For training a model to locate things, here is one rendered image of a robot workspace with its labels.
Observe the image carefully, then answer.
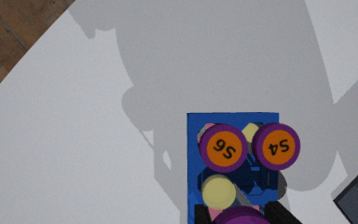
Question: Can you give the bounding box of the blue tube rack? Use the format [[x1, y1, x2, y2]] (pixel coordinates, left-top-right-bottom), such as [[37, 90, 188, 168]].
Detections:
[[186, 112, 279, 224]]

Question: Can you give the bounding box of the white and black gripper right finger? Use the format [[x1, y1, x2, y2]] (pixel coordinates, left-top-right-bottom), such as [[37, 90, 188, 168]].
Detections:
[[264, 201, 302, 224]]

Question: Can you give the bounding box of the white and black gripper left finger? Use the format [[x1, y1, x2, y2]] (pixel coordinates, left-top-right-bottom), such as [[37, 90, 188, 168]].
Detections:
[[194, 204, 213, 224]]

